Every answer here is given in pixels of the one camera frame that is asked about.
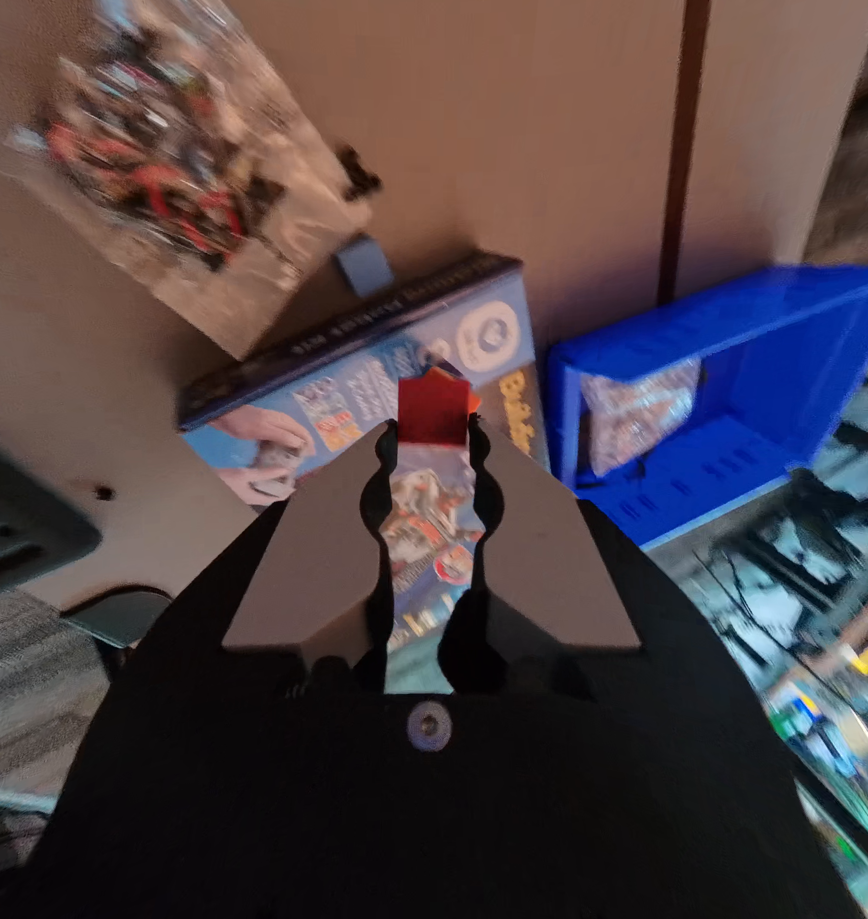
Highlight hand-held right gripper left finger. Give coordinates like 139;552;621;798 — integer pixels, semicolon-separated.
226;428;401;669

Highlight silver plastic parts bag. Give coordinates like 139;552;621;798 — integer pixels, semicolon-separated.
1;0;378;360

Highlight blue robot kit box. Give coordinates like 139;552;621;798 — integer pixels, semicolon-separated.
176;255;553;693

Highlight grey desk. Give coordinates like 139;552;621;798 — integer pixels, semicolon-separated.
0;0;868;611

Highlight blue foam cube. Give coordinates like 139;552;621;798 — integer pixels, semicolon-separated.
333;237;396;297

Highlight black double connector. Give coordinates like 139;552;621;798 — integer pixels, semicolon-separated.
338;148;383;202

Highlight bubble wrap bag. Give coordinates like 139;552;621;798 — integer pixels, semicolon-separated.
578;359;703;479

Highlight blue plastic bin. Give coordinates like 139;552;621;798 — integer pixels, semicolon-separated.
546;263;868;551

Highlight red foam cube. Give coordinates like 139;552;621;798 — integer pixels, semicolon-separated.
399;364;475;445

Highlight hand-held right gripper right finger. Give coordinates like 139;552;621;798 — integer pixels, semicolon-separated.
456;418;640;677

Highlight black studded baseplate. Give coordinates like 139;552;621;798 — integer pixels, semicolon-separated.
0;436;102;600

